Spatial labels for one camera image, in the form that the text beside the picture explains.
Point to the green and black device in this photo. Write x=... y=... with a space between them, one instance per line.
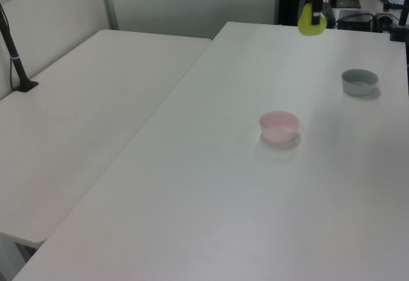
x=330 y=14

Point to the black camera pole with base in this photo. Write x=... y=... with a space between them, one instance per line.
x=16 y=64

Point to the black clamp pole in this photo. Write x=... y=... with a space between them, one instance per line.
x=399 y=28

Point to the white side table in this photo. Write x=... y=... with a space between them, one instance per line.
x=80 y=118

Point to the yellow-green pear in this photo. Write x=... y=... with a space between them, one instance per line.
x=305 y=25

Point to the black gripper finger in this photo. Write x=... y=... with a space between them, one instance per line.
x=316 y=6

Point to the grey plastic bowl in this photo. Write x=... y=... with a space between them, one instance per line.
x=359 y=84

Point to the black equipment box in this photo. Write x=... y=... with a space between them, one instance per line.
x=354 y=20

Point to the pink plastic bowl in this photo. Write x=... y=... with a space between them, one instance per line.
x=278 y=130

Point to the black cabinet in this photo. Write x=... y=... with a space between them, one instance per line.
x=287 y=0

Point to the grey partition frame post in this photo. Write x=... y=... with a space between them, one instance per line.
x=109 y=3

